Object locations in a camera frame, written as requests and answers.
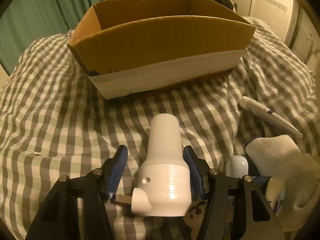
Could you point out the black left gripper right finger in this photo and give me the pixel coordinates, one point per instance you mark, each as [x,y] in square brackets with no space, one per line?
[253,218]

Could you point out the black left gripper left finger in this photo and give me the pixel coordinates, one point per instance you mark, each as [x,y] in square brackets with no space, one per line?
[57,217]

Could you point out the white knitted glove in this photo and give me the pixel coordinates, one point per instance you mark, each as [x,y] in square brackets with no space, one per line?
[280,157]

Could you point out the white plastic bottle-shaped part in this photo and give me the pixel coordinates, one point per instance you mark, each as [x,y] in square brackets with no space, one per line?
[163,187]

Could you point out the small white round bottle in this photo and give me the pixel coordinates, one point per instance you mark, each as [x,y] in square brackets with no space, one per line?
[236,167]

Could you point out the grey white checkered blanket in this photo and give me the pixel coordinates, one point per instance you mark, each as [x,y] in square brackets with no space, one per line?
[55,122]

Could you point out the white cream tube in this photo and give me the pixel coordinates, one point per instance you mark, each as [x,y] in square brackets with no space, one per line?
[268,115]

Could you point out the open cardboard box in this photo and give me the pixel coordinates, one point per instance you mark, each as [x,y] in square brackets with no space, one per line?
[134,46]

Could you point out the green curtain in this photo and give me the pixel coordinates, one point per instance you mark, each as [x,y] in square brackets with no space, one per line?
[25,21]

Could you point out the white sliding wardrobe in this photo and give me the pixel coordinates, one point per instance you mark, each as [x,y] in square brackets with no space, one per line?
[280,15]

